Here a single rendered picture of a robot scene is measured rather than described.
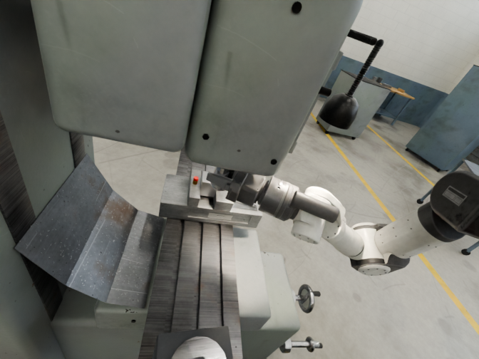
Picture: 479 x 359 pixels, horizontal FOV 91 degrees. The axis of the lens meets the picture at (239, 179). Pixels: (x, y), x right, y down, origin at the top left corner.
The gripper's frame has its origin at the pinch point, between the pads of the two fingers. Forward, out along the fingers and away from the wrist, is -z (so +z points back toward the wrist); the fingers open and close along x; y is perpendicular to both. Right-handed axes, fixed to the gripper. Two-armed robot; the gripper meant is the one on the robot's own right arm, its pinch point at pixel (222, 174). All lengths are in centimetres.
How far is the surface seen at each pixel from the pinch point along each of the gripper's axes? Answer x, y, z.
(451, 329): -99, 126, 204
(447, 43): -845, -104, 340
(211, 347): 30.3, 9.6, 12.0
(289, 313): -5, 50, 38
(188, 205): -6.9, 21.9, -9.2
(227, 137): 10.6, -15.3, 0.9
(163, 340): 31.9, 10.8, 4.7
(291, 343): -5, 71, 48
